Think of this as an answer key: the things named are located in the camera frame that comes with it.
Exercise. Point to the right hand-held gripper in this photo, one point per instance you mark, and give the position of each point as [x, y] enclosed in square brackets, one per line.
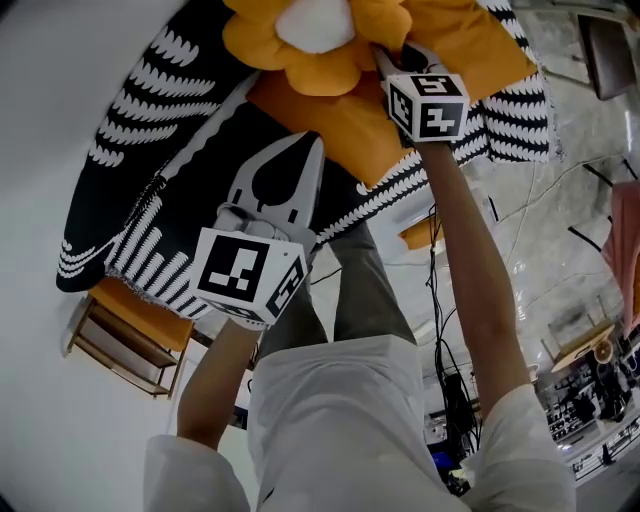
[430, 110]

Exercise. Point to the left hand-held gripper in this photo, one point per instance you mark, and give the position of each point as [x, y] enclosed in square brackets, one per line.
[230, 275]

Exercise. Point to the orange flower cushion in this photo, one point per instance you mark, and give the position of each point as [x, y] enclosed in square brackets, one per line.
[320, 70]

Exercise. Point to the large orange pillow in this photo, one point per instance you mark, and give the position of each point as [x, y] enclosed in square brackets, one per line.
[350, 135]

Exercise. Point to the clear plastic storage bin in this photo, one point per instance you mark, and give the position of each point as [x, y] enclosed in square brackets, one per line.
[415, 220]

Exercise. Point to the small orange pillow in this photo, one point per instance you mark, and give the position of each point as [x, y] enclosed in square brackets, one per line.
[417, 235]

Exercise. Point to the person's left forearm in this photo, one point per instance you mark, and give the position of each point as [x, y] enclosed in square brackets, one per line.
[215, 385]

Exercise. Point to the person's right forearm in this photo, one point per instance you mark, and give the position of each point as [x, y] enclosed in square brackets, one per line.
[475, 275]

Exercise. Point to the black white patterned blanket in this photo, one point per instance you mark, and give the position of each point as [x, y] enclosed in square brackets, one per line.
[200, 165]

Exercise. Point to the person's grey trousers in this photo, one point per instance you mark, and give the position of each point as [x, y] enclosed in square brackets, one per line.
[365, 300]

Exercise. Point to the brown chair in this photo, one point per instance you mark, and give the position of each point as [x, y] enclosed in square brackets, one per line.
[605, 55]

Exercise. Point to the wooden side table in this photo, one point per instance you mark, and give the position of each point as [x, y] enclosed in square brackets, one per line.
[125, 350]

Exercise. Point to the person's white shirt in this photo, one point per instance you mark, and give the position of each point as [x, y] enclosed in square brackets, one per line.
[340, 425]

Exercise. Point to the black device with blue screen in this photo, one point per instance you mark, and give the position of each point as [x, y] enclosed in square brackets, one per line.
[442, 457]

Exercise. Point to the light wooden table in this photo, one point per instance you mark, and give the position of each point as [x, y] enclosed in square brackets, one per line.
[585, 345]

